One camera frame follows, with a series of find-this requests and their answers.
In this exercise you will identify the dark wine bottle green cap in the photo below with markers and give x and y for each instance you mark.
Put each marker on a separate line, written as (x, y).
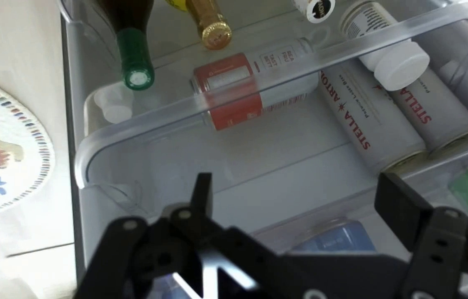
(132, 50)

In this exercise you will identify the yellow bottle gold neck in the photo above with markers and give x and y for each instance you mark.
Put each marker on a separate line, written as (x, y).
(212, 27)

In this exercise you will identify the refrigerator door with clear bins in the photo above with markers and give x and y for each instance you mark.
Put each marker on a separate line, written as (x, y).
(278, 167)

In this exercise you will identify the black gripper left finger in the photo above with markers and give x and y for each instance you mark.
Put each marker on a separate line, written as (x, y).
(203, 193)

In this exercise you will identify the red white soda can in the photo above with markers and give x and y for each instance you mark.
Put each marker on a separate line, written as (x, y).
(235, 94)

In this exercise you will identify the white Stella Artois can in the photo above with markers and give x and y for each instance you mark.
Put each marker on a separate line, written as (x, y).
(373, 127)
(444, 118)

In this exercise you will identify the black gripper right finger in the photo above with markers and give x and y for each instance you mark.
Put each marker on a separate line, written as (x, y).
(406, 216)

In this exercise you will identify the round patterned plate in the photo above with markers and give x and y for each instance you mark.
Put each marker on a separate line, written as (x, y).
(2, 150)

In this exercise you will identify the grey bottle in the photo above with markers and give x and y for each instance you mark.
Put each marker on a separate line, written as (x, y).
(467, 67)

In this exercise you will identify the white capped bottle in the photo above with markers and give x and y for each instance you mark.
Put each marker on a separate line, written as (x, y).
(401, 67)

